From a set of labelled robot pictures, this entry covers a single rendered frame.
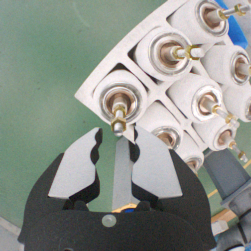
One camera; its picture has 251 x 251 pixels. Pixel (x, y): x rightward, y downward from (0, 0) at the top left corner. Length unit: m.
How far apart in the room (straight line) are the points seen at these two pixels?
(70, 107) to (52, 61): 0.19
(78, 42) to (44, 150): 0.53
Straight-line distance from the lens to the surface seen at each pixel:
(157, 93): 0.30
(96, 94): 0.22
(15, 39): 0.66
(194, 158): 0.34
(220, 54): 0.31
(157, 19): 0.30
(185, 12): 0.27
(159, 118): 0.26
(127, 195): 0.33
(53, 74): 0.53
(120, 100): 0.20
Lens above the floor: 0.46
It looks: 61 degrees down
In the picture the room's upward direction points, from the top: 179 degrees clockwise
